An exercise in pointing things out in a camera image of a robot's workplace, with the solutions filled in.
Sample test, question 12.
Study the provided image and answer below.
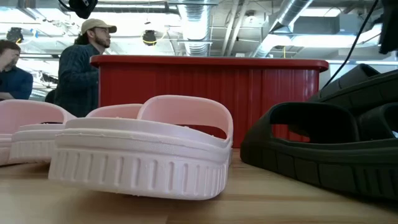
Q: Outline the black rubber slide sandal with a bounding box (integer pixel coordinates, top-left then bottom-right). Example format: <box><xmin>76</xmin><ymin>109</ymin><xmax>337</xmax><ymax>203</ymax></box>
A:
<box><xmin>307</xmin><ymin>63</ymin><xmax>398</xmax><ymax>116</ymax></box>
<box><xmin>239</xmin><ymin>101</ymin><xmax>398</xmax><ymax>200</ymax></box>
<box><xmin>356</xmin><ymin>102</ymin><xmax>398</xmax><ymax>141</ymax></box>

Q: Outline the smooth silver ventilation duct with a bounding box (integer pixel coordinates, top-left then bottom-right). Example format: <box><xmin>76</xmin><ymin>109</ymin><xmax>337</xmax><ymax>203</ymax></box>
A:
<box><xmin>251</xmin><ymin>0</ymin><xmax>315</xmax><ymax>58</ymax></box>

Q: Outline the pink rubber slide sandal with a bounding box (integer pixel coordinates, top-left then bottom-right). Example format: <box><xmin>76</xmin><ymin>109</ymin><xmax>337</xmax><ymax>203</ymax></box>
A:
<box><xmin>0</xmin><ymin>99</ymin><xmax>44</xmax><ymax>167</ymax></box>
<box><xmin>48</xmin><ymin>95</ymin><xmax>234</xmax><ymax>202</ymax></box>
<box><xmin>85</xmin><ymin>103</ymin><xmax>144</xmax><ymax>119</ymax></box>
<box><xmin>8</xmin><ymin>101</ymin><xmax>78</xmax><ymax>165</ymax></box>

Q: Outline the grey rectangular air duct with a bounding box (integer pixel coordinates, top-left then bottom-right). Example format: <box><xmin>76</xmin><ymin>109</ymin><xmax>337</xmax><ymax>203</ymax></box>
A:
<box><xmin>292</xmin><ymin>15</ymin><xmax>340</xmax><ymax>35</ymax></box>

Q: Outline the black ceiling spotlight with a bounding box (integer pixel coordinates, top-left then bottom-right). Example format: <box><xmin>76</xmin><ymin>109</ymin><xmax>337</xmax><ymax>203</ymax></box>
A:
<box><xmin>6</xmin><ymin>27</ymin><xmax>24</xmax><ymax>44</ymax></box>
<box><xmin>142</xmin><ymin>29</ymin><xmax>157</xmax><ymax>47</ymax></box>

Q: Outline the red plastic bin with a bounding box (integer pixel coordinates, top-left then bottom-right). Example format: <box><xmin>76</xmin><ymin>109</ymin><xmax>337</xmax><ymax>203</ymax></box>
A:
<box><xmin>90</xmin><ymin>55</ymin><xmax>330</xmax><ymax>149</ymax></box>

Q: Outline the person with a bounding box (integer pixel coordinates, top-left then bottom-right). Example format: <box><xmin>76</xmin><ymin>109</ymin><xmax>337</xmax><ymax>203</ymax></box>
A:
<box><xmin>54</xmin><ymin>18</ymin><xmax>118</xmax><ymax>118</ymax></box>
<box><xmin>0</xmin><ymin>39</ymin><xmax>34</xmax><ymax>101</ymax></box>

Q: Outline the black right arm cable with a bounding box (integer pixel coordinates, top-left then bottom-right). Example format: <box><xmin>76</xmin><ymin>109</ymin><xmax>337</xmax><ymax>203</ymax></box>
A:
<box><xmin>322</xmin><ymin>0</ymin><xmax>379</xmax><ymax>91</ymax></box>

